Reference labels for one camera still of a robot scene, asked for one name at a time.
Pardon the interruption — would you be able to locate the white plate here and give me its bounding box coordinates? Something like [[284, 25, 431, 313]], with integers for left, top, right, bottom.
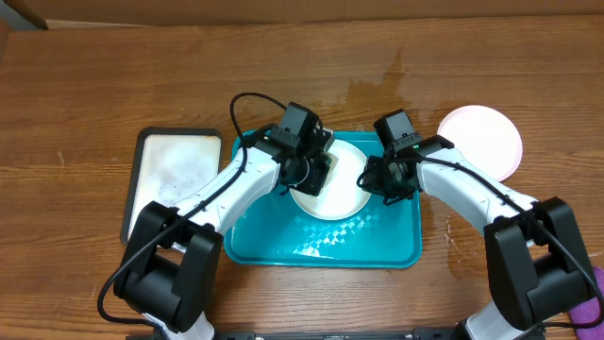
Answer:
[[292, 140, 371, 221], [437, 105, 523, 181]]

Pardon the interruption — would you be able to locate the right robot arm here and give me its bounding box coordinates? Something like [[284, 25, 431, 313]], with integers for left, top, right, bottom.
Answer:
[[357, 135, 603, 339]]

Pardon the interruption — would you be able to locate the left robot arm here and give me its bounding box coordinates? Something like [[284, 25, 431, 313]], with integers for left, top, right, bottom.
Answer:
[[109, 127, 334, 339]]

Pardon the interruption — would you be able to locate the teal plastic serving tray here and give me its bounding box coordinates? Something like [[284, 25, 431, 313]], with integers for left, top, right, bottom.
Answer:
[[223, 129, 424, 270]]

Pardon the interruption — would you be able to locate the black tray with white liner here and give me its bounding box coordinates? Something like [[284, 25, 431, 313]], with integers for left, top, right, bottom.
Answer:
[[120, 127, 222, 244]]

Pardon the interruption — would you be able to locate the purple cloth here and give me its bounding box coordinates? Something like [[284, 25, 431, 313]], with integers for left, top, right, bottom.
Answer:
[[569, 267, 604, 340]]

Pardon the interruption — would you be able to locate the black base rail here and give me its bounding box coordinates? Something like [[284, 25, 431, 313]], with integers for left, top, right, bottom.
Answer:
[[211, 327, 463, 340]]

